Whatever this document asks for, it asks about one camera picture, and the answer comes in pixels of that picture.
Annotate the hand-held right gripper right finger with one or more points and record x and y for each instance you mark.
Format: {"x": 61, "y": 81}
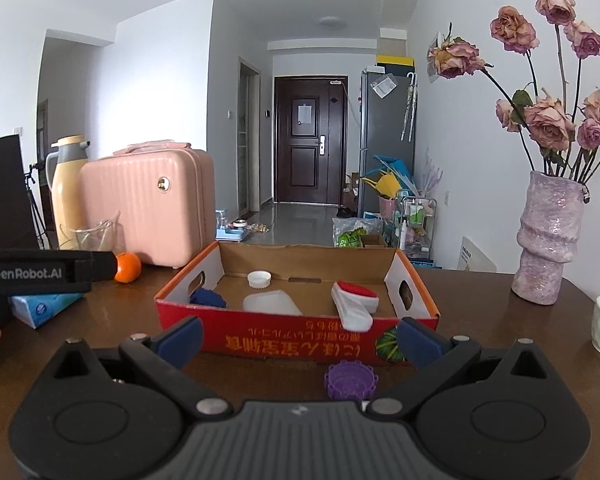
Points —
{"x": 420, "y": 342}

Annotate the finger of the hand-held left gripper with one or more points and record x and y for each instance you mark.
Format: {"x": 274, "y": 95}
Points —
{"x": 104, "y": 266}

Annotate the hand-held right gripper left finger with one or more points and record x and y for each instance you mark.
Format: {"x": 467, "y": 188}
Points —
{"x": 180, "y": 342}

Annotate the blue bottle cap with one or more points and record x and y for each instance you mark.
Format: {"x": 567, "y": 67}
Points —
{"x": 207, "y": 298}

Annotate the red and white lint brush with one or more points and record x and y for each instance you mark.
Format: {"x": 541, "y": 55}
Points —
{"x": 352, "y": 305}

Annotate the white pill bottle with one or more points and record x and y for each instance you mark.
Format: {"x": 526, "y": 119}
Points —
{"x": 270, "y": 304}

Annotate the red cardboard box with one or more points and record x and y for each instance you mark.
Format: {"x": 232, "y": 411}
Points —
{"x": 280, "y": 341}

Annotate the white round lid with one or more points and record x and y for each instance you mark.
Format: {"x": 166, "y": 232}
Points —
{"x": 259, "y": 279}

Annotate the orange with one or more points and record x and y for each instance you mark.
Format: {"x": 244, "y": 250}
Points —
{"x": 128, "y": 267}

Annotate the glass pitcher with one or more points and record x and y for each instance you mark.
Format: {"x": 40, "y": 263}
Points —
{"x": 97, "y": 237}

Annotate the blue tissue box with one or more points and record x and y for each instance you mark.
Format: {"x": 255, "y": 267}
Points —
{"x": 40, "y": 310}

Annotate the black tripod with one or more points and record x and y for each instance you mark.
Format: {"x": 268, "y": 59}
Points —
{"x": 34, "y": 200}

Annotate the pink suitcase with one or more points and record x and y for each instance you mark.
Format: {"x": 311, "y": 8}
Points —
{"x": 145, "y": 205}

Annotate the purple bottle cap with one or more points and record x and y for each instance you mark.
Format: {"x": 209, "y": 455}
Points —
{"x": 350, "y": 381}

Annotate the black paper bag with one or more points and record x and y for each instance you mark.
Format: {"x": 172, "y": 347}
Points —
{"x": 5, "y": 190}

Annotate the yellow thermos jug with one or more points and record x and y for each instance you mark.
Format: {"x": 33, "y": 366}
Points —
{"x": 67, "y": 185}

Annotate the white leaning board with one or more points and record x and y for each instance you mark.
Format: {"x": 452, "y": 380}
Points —
{"x": 475, "y": 255}

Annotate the small brown carton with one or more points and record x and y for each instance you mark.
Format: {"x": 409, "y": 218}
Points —
{"x": 374, "y": 241}

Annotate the blue tray with bottles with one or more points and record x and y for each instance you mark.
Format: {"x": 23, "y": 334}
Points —
{"x": 232, "y": 232}

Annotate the green plastic bag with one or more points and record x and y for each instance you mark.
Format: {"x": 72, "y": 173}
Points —
{"x": 352, "y": 235}

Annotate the pink bucket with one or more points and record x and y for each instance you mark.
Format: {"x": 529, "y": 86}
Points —
{"x": 386, "y": 207}

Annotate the pink ceramic vase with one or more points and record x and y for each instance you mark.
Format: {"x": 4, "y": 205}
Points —
{"x": 547, "y": 240}

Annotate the blue yellow plastic item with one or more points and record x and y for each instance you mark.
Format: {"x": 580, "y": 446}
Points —
{"x": 390, "y": 180}

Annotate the white dried branches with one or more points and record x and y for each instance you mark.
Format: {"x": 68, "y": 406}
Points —
{"x": 431, "y": 170}

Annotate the dark brown door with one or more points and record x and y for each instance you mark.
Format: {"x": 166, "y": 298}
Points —
{"x": 307, "y": 160}

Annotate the grey refrigerator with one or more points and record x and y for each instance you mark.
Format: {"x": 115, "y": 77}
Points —
{"x": 385, "y": 130}

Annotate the clear folded umbrella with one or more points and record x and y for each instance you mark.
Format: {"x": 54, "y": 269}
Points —
{"x": 408, "y": 110}

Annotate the bunch of dried pink roses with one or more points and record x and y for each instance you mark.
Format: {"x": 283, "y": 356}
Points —
{"x": 550, "y": 120}

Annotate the clear plastic packet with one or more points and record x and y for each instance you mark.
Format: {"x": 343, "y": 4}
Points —
{"x": 384, "y": 86}

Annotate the yellow and black box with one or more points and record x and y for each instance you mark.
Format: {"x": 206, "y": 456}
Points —
{"x": 395, "y": 62}

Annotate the round ceiling lamp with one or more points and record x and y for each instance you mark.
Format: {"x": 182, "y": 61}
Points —
{"x": 332, "y": 22}

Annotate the grey door frame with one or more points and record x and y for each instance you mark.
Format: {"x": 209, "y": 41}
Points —
{"x": 241, "y": 135}

